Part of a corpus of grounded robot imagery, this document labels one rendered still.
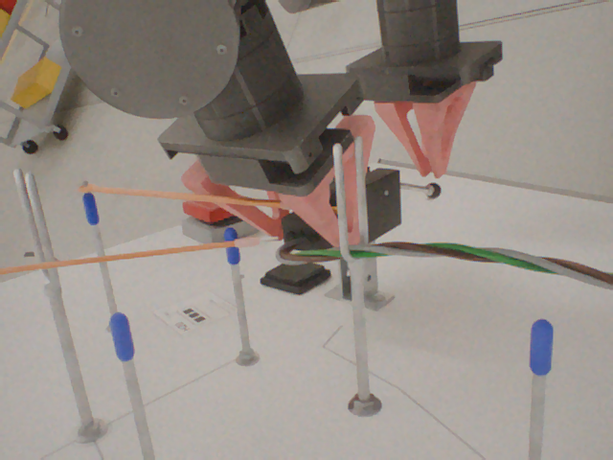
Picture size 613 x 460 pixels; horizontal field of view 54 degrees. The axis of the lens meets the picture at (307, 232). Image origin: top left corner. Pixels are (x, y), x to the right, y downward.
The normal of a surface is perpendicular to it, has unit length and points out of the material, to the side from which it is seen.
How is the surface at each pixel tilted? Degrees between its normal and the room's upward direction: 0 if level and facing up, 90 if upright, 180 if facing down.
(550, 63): 0
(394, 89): 51
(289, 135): 25
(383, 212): 97
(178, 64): 76
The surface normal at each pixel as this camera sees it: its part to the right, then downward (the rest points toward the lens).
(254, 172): -0.53, 0.69
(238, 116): 0.05, 0.63
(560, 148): -0.62, -0.39
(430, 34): 0.07, 0.46
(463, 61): -0.19, -0.87
